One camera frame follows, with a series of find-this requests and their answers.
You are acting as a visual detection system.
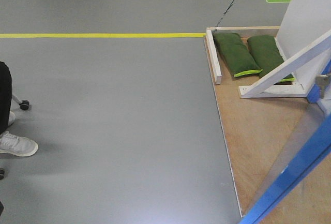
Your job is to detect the white wooden brace frame far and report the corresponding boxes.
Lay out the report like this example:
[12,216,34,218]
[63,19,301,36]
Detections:
[238,31,330,98]

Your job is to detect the black robot part lower left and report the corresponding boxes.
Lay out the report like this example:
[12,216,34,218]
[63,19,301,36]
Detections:
[0,202,4,215]

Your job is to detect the plywood base platform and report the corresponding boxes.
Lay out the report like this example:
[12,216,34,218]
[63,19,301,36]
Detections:
[203,36,331,224]

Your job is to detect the white door frame panel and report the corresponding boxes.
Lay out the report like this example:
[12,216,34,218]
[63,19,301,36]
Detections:
[274,0,331,98]

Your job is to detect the white wooden edge batten far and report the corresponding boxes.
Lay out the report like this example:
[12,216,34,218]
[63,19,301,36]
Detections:
[204,26,280,85]

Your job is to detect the person black trousers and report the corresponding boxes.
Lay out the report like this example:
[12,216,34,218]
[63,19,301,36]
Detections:
[1,62,12,134]

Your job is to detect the right green sandbag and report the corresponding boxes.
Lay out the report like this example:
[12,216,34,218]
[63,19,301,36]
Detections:
[247,35,284,79]

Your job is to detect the left green sandbag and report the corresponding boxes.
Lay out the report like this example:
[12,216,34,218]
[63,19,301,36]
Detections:
[213,33,262,78]

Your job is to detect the white sneaker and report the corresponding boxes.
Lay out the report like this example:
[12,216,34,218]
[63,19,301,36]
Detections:
[8,111,16,126]
[1,131,38,157]

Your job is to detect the green sandbag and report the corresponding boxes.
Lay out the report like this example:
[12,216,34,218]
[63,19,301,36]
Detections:
[247,35,284,79]
[213,33,262,78]

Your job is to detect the blue door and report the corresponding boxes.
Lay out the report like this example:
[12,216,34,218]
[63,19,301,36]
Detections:
[239,61,331,224]

